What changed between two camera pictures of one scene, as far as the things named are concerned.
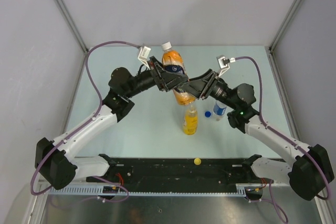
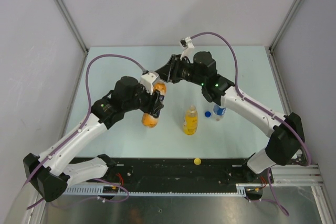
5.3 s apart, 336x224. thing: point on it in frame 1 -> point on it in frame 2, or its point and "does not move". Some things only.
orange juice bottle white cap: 173,61 -> 148,119
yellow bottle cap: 197,161 does not move
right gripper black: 200,87 -> 170,71
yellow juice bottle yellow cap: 190,121 does not move
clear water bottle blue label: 219,110 does not move
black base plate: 184,170 does not move
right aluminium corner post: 272,59 does not move
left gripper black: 168,80 -> 154,104
